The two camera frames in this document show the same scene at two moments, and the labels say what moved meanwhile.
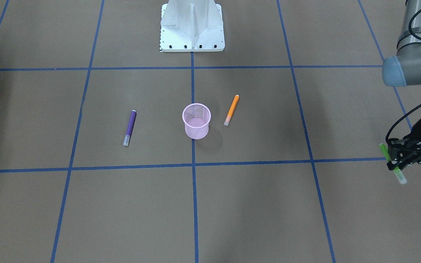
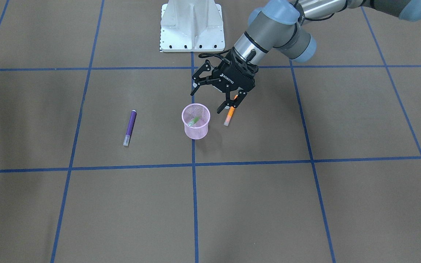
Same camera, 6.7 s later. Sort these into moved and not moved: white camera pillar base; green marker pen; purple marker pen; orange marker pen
Moved: green marker pen
Not moved: white camera pillar base; purple marker pen; orange marker pen
